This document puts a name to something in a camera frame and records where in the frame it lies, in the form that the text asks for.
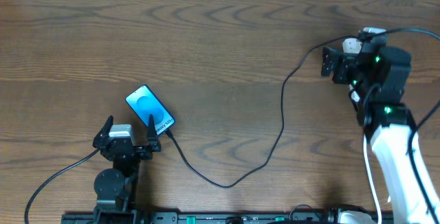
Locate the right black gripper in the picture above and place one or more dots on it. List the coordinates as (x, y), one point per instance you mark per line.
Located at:
(339, 67)

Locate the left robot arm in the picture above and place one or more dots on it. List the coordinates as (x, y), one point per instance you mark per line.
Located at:
(116, 187)

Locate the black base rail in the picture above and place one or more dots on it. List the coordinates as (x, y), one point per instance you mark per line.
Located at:
(301, 216)

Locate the blue Galaxy smartphone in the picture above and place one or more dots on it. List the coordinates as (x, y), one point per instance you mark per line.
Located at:
(145, 103)

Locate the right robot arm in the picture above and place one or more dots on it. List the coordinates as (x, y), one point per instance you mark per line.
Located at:
(376, 77)

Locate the white USB charger plug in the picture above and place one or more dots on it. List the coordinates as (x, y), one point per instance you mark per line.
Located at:
(352, 46)

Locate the white power strip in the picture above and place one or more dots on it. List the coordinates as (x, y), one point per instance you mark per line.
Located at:
(353, 94)

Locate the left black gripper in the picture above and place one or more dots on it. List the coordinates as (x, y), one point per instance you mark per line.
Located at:
(126, 149)

